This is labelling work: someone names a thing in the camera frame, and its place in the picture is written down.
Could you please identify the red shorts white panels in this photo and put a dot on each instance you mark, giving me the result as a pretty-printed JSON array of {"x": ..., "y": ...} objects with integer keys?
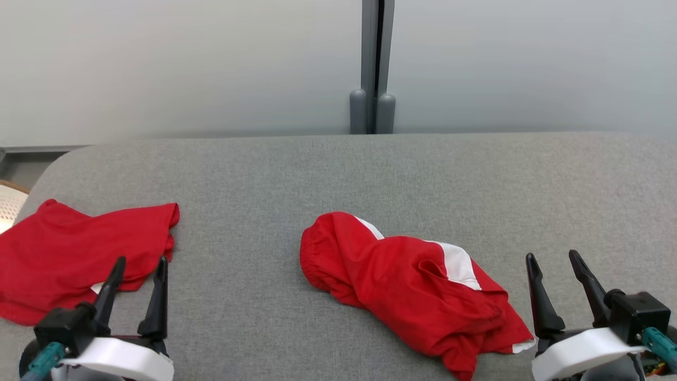
[{"x": 402, "y": 286}]

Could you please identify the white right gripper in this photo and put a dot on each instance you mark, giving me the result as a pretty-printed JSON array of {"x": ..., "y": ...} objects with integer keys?
[{"x": 571, "y": 354}]

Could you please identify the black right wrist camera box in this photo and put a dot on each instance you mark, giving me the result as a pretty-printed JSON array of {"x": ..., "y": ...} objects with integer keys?
[{"x": 640, "y": 312}]

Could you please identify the red shirt striped trim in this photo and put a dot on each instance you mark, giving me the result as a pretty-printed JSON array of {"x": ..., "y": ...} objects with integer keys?
[{"x": 69, "y": 248}]

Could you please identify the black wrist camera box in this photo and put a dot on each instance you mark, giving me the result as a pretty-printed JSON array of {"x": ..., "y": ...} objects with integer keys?
[
  {"x": 63, "y": 328},
  {"x": 640, "y": 312}
]

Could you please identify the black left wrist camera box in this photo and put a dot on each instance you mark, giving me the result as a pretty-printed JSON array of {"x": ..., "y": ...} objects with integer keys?
[{"x": 63, "y": 328}]

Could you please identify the grey double partition post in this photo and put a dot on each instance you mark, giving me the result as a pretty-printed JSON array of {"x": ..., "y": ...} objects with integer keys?
[{"x": 370, "y": 63}]

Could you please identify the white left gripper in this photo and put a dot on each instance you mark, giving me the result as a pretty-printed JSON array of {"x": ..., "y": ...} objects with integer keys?
[{"x": 132, "y": 357}]

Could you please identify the cream perforated laundry basket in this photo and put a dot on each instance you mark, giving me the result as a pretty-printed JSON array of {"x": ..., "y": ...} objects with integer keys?
[{"x": 9, "y": 206}]

